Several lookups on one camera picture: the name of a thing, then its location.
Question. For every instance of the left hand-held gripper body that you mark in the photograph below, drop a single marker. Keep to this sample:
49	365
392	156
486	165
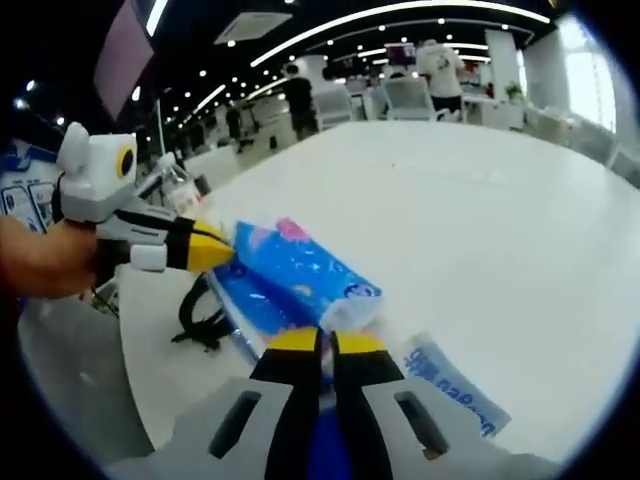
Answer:
95	175

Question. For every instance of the curved ceiling light strip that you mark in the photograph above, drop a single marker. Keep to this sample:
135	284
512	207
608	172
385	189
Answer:
400	22

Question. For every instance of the pink wall screen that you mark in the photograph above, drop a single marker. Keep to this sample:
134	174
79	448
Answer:
122	65

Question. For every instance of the wall poster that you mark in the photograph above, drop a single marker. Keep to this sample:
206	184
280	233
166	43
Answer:
22	195

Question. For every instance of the white office chair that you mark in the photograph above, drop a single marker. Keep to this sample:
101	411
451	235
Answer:
407	100
335	110

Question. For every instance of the ceiling air vent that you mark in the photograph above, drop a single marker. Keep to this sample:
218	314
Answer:
252	27

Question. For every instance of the potted green plant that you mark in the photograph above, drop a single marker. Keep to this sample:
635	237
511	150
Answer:
515	92

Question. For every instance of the blue tissue pack item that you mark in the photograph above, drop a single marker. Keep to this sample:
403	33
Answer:
300	270

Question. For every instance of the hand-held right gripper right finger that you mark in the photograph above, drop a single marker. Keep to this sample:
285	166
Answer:
400	440

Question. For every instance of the person's left hand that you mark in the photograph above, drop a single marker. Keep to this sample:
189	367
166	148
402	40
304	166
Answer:
50	260

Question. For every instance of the clear water bottle item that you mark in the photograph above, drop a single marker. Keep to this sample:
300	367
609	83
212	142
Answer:
182	187

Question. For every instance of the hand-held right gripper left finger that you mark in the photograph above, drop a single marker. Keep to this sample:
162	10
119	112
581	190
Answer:
225	435

